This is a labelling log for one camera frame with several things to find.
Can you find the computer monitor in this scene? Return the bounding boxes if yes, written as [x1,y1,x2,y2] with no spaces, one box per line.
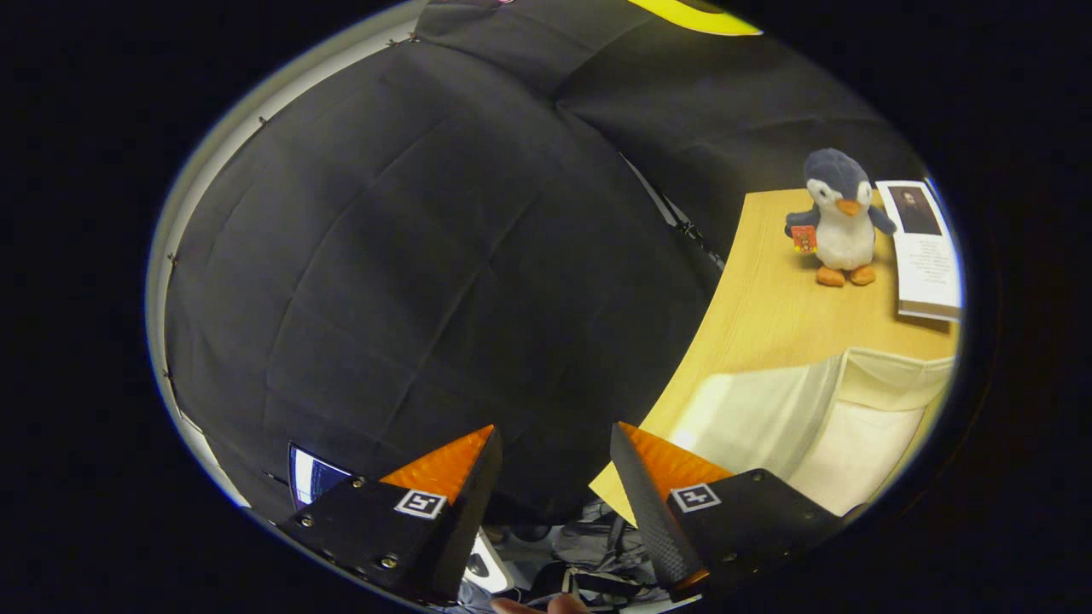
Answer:
[288,442,352,511]

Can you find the penguin plush toy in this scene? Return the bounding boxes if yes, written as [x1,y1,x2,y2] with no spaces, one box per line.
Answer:
[785,148,898,288]

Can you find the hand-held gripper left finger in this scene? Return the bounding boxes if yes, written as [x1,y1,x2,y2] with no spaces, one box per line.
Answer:
[277,424,504,608]

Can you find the white book with portrait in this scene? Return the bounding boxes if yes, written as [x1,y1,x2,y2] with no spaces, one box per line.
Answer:
[876,179,965,323]

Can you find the cream fabric storage box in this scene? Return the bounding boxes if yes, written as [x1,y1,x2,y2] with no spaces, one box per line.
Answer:
[670,348,956,517]

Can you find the grey bag with straps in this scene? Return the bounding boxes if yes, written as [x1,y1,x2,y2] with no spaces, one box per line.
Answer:
[512,499,683,614]

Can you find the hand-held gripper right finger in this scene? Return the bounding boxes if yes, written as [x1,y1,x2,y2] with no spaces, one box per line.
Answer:
[609,421,854,602]

